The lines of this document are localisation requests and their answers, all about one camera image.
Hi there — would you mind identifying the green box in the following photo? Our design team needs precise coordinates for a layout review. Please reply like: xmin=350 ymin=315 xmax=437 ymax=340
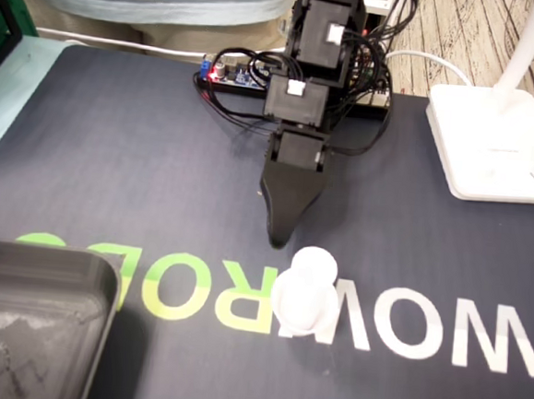
xmin=0 ymin=0 xmax=40 ymax=37

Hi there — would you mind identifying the red black power wire pair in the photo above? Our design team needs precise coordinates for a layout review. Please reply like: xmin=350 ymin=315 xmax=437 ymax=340
xmin=189 ymin=69 xmax=282 ymax=132

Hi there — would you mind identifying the blue voltage converter board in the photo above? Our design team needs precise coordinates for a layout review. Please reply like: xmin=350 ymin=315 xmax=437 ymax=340
xmin=198 ymin=51 xmax=275 ymax=92

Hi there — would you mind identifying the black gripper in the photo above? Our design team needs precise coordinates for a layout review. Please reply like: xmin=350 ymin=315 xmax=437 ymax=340
xmin=254 ymin=126 xmax=336 ymax=255

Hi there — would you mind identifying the white lamp power cable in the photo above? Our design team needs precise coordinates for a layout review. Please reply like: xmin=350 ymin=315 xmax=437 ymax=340
xmin=32 ymin=20 xmax=474 ymax=87

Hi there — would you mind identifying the black background cable bundle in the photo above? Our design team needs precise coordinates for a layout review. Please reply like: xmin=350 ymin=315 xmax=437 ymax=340
xmin=372 ymin=0 xmax=421 ymax=41

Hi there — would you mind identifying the black plastic tray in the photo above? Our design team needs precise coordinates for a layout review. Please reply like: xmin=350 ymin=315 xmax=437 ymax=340
xmin=0 ymin=239 xmax=125 ymax=399

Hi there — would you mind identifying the white flanged plastic cylinder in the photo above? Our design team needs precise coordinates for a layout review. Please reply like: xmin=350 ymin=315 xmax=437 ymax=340
xmin=268 ymin=242 xmax=343 ymax=339

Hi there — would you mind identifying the black gripper servo cable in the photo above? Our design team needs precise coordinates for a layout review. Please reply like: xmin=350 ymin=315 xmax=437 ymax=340
xmin=328 ymin=82 xmax=395 ymax=159

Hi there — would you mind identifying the dark grey WOWROBO mat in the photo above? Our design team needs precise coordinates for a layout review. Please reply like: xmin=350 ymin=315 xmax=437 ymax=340
xmin=0 ymin=38 xmax=534 ymax=399

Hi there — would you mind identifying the white desk lamp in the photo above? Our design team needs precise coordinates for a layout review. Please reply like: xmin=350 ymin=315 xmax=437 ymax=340
xmin=418 ymin=0 xmax=534 ymax=206

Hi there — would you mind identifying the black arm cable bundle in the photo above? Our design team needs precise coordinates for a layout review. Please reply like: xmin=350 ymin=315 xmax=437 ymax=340
xmin=211 ymin=15 xmax=395 ymax=122

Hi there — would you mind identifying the robot motor controller board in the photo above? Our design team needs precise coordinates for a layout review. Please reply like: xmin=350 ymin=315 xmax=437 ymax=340
xmin=350 ymin=26 xmax=398 ymax=110

